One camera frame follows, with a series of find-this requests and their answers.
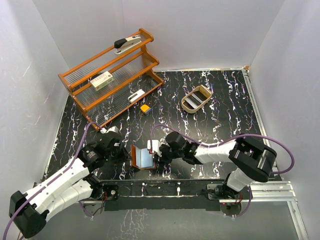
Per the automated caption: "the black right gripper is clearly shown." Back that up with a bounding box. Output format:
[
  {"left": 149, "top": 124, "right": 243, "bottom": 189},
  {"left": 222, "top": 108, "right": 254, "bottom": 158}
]
[{"left": 154, "top": 143, "right": 184, "bottom": 163}]

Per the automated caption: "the brown leather card holder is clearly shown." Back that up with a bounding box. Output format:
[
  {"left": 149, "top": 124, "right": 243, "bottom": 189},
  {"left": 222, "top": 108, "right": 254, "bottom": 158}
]
[{"left": 130, "top": 144, "right": 156, "bottom": 170}]

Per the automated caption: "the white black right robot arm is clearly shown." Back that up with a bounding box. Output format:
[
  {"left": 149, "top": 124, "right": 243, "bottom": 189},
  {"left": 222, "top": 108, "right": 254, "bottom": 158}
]
[{"left": 149, "top": 131, "right": 277, "bottom": 199}]

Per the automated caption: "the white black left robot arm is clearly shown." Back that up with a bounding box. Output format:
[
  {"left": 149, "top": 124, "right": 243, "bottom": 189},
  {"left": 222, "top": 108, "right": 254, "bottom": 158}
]
[{"left": 8, "top": 130, "right": 129, "bottom": 239}]

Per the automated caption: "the cream oval card tray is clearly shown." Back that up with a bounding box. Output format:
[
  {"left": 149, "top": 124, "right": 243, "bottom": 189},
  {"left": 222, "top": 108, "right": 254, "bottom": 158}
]
[{"left": 181, "top": 85, "right": 212, "bottom": 114}]

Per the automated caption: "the yellow grey eraser block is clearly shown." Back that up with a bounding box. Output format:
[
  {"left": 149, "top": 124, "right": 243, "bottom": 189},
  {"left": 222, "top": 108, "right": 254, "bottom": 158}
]
[{"left": 140, "top": 104, "right": 151, "bottom": 115}]

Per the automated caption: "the small white black device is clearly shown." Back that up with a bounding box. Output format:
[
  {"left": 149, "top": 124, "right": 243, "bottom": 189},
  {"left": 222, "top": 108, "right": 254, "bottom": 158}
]
[{"left": 127, "top": 89, "right": 145, "bottom": 103}]

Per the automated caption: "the orange wooden shelf rack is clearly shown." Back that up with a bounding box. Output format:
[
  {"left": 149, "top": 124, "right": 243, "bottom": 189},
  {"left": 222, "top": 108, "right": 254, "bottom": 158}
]
[{"left": 58, "top": 28, "right": 164, "bottom": 131}]

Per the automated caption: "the white staples box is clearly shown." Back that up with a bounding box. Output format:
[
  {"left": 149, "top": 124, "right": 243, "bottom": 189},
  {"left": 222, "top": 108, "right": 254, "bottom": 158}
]
[{"left": 90, "top": 71, "right": 115, "bottom": 92}]

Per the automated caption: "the black white stapler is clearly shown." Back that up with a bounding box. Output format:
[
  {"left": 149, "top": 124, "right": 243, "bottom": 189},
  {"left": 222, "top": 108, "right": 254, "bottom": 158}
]
[{"left": 114, "top": 35, "right": 142, "bottom": 55}]

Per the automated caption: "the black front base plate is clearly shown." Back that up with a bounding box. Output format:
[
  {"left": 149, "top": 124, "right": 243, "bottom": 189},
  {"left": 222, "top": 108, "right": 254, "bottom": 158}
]
[{"left": 103, "top": 179, "right": 223, "bottom": 211}]

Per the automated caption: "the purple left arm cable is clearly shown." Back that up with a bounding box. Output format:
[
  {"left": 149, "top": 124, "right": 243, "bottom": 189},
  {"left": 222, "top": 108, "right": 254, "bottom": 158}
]
[{"left": 2, "top": 121, "right": 106, "bottom": 240}]

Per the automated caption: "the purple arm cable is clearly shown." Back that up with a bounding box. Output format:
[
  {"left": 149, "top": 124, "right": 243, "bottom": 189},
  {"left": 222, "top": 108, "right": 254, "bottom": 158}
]
[
  {"left": 2, "top": 121, "right": 106, "bottom": 240},
  {"left": 149, "top": 124, "right": 295, "bottom": 218}
]

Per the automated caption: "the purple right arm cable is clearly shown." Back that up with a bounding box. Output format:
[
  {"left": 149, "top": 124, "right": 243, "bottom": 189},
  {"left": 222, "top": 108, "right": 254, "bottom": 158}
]
[{"left": 149, "top": 124, "right": 295, "bottom": 218}]

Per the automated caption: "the aluminium frame rail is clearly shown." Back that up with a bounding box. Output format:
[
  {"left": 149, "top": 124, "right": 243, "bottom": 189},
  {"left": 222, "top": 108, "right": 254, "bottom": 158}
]
[{"left": 241, "top": 65, "right": 309, "bottom": 240}]

